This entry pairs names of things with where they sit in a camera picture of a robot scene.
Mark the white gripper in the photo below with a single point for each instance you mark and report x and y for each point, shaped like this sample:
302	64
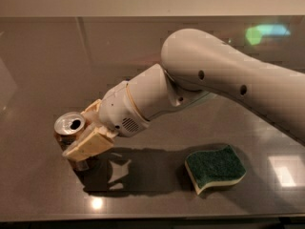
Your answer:
118	110

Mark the orange soda can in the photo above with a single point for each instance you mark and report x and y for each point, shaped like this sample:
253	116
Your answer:
67	128

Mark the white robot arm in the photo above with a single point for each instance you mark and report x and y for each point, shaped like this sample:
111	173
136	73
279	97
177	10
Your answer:
194	65

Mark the green yellow sponge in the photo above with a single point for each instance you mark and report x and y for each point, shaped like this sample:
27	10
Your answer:
214	168

